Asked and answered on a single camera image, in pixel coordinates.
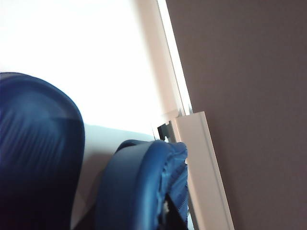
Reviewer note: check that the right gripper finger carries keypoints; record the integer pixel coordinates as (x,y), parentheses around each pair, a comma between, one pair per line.
(175,218)

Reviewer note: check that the blue rubber slipper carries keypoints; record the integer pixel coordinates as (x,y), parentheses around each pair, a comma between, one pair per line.
(134,182)
(36,155)

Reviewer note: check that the brown desk partition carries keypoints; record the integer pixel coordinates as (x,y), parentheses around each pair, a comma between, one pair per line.
(251,95)

